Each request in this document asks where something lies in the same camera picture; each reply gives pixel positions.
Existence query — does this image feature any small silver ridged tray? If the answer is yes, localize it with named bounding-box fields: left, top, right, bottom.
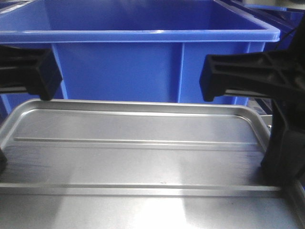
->
left=0, top=99, right=305, bottom=229

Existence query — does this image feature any blue bin upper right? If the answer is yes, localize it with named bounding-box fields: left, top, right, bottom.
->
left=229, top=0, right=304, bottom=51

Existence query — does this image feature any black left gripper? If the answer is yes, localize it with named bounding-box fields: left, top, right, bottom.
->
left=0, top=46, right=62, bottom=100

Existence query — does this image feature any large blue target box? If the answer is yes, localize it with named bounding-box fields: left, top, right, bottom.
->
left=0, top=0, right=280, bottom=103

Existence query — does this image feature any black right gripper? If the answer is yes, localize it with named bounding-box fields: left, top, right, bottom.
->
left=199, top=20, right=305, bottom=130

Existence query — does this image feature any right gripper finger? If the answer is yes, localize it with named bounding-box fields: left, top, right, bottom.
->
left=261, top=124, right=305, bottom=186

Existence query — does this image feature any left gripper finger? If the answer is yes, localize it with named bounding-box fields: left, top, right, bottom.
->
left=0, top=150, right=7, bottom=173

